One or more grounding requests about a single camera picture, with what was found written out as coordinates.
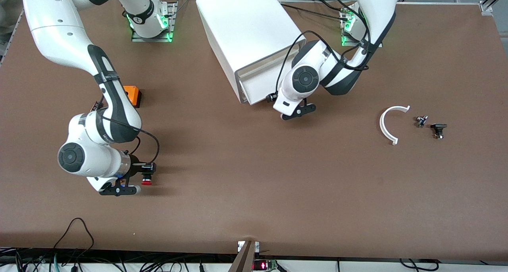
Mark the white uppermost cabinet drawer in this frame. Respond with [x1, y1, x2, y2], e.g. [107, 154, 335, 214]
[237, 46, 296, 77]

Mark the white drawer cabinet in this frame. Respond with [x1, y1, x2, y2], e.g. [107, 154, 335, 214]
[196, 0, 307, 105]

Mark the white curved plastic piece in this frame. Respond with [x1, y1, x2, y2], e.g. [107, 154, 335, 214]
[379, 105, 410, 146]

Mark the device with red light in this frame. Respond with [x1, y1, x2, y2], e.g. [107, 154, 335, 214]
[252, 259, 278, 271]

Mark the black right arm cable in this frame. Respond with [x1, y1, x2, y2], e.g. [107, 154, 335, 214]
[97, 109, 160, 165]

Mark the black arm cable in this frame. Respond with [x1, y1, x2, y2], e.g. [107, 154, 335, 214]
[276, 0, 371, 98]
[97, 109, 160, 165]

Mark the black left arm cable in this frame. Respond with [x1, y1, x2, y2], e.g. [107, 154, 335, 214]
[276, 0, 371, 98]

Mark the orange button enclosure box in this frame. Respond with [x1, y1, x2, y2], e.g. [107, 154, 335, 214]
[123, 86, 142, 108]

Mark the black looped cable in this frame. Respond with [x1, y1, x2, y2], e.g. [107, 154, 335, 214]
[54, 218, 95, 251]

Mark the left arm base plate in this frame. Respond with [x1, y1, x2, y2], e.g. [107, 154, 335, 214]
[341, 6, 383, 48]

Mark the black cable on table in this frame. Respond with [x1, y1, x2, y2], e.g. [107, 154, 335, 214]
[278, 0, 352, 23]

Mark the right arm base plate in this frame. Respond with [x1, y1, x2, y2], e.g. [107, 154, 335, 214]
[131, 0, 177, 42]

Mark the camera mount post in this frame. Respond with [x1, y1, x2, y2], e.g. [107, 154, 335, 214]
[228, 240, 261, 272]

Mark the black switch part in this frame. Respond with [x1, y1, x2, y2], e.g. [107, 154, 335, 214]
[430, 123, 448, 140]

